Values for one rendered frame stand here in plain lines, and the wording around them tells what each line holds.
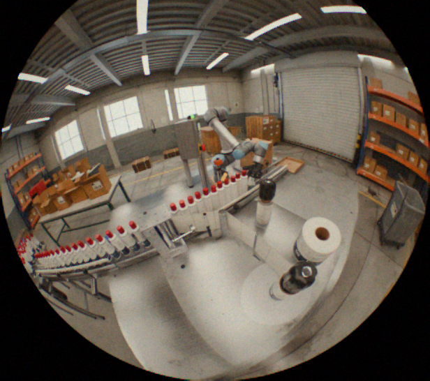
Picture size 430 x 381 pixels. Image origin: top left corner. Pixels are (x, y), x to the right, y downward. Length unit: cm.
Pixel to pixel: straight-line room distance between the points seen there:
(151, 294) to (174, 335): 25
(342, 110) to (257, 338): 474
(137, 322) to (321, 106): 532
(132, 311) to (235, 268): 58
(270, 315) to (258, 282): 16
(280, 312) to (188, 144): 84
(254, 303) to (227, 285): 14
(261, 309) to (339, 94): 474
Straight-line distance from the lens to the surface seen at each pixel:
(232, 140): 88
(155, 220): 56
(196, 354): 73
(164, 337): 76
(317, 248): 61
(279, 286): 46
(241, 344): 64
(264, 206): 64
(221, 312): 63
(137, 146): 610
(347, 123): 465
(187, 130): 60
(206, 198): 74
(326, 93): 482
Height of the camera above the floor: 150
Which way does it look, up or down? 25 degrees down
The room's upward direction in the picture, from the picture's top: 8 degrees counter-clockwise
